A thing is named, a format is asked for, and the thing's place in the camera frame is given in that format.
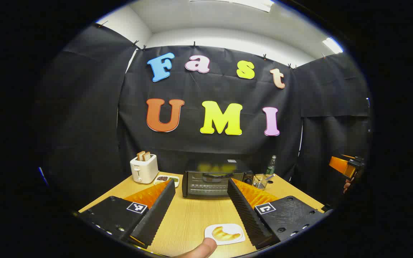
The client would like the white square plate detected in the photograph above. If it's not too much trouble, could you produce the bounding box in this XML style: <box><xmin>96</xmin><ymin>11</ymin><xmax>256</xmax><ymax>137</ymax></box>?
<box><xmin>204</xmin><ymin>224</ymin><xmax>246</xmax><ymax>246</ymax></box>

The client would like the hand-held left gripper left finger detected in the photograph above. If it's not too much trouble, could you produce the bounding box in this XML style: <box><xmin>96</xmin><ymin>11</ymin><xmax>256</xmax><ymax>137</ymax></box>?
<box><xmin>76</xmin><ymin>178</ymin><xmax>176</xmax><ymax>249</ymax></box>

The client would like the black electric oven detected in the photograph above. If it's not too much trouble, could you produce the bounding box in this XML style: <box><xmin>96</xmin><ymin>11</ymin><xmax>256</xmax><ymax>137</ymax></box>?
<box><xmin>182</xmin><ymin>159</ymin><xmax>254</xmax><ymax>199</ymax></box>

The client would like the white toaster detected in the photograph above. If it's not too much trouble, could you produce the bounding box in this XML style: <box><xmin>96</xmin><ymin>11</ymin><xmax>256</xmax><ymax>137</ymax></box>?
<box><xmin>130</xmin><ymin>154</ymin><xmax>159</xmax><ymax>184</ymax></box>

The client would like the clear glass holder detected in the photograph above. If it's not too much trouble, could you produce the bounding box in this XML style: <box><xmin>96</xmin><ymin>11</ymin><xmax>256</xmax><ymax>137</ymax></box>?
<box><xmin>252</xmin><ymin>173</ymin><xmax>269</xmax><ymax>190</ymax></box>

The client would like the black backdrop cloth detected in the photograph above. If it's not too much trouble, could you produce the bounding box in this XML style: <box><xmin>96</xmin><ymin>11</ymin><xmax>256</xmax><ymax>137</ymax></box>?
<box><xmin>36</xmin><ymin>23</ymin><xmax>372</xmax><ymax>212</ymax></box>

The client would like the golden croissant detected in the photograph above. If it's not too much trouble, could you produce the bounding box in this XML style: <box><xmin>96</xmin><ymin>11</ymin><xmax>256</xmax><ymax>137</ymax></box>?
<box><xmin>212</xmin><ymin>226</ymin><xmax>241</xmax><ymax>241</ymax></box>

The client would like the white divided condiment dish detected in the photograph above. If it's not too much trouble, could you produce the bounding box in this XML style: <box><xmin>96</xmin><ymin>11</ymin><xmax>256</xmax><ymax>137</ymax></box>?
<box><xmin>153</xmin><ymin>175</ymin><xmax>180</xmax><ymax>187</ymax></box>

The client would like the ceiling light panel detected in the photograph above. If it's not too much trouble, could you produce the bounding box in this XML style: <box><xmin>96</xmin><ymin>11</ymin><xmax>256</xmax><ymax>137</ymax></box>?
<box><xmin>190</xmin><ymin>0</ymin><xmax>275</xmax><ymax>13</ymax></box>
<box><xmin>322</xmin><ymin>37</ymin><xmax>344</xmax><ymax>54</ymax></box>

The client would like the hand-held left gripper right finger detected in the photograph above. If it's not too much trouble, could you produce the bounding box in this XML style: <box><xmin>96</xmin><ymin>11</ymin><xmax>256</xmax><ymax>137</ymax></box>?
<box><xmin>227</xmin><ymin>178</ymin><xmax>332</xmax><ymax>250</ymax></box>

